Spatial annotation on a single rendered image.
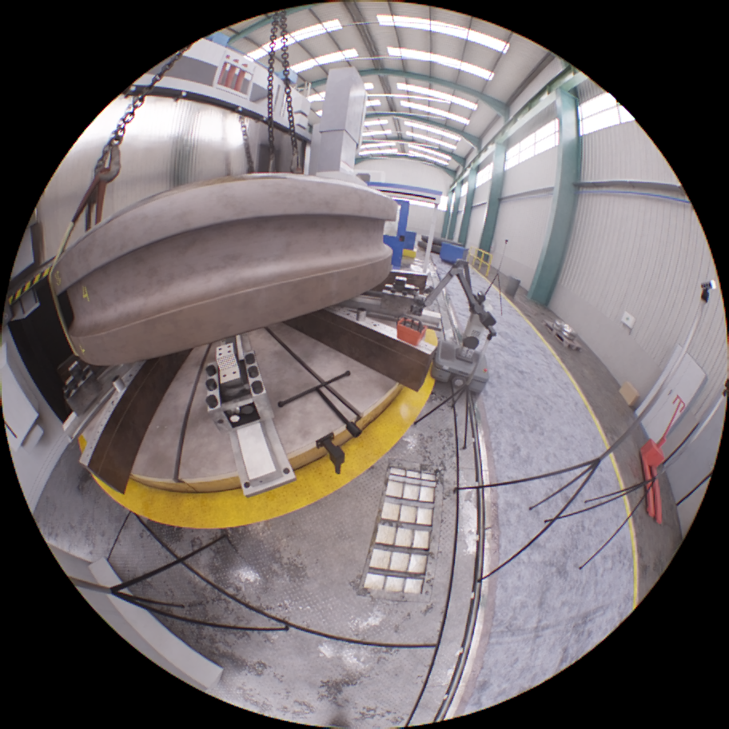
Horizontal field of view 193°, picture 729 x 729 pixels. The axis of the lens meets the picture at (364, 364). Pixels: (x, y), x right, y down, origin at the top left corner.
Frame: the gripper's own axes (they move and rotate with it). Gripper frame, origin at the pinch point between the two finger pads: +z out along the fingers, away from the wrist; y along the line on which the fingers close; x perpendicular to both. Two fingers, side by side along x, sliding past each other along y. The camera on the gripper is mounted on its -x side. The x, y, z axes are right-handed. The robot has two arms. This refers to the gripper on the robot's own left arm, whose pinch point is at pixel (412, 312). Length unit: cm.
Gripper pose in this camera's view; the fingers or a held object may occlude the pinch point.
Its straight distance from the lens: 166.3
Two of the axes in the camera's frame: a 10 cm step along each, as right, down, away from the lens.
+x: -0.9, 7.8, 6.2
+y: 8.2, 4.1, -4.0
